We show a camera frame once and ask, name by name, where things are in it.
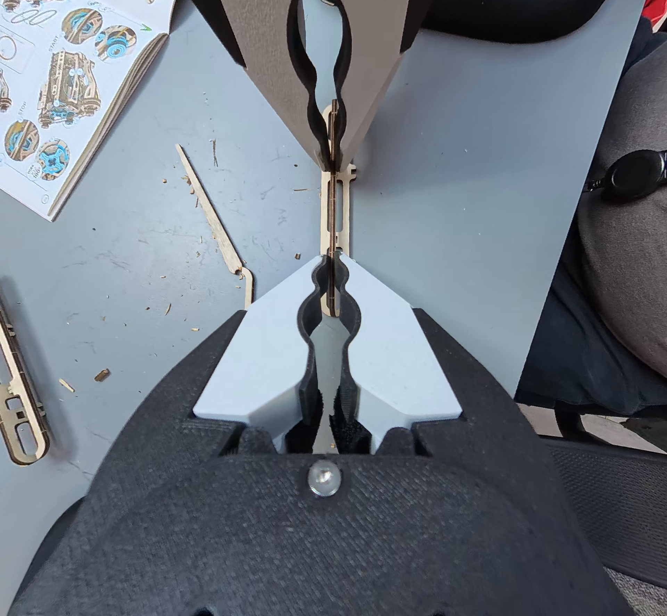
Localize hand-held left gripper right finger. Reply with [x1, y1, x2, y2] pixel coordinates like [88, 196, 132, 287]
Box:
[332, 253, 464, 454]

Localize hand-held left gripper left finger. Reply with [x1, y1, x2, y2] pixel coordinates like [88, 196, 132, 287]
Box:
[193, 255, 332, 454]

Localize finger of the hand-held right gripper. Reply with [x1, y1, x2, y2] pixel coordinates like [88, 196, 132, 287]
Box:
[329, 0, 453, 169]
[201, 0, 334, 169]

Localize slotted wooden model part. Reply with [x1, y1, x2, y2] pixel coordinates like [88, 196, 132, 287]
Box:
[320, 100, 359, 318]

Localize looped wooden model part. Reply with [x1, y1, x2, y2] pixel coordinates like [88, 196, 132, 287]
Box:
[0, 280, 51, 467]

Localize illustrated instruction booklet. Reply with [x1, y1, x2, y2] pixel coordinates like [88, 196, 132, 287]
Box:
[0, 0, 180, 222]

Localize black mesh chair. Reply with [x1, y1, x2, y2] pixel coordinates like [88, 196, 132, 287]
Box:
[542, 400, 667, 593]

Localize red cloth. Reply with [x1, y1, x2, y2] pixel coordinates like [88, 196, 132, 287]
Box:
[642, 0, 667, 34]

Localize black badge reel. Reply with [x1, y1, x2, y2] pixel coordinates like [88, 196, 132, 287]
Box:
[586, 148, 667, 202]

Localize long pointed wooden frame strip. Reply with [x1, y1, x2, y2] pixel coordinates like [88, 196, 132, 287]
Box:
[175, 144, 256, 310]

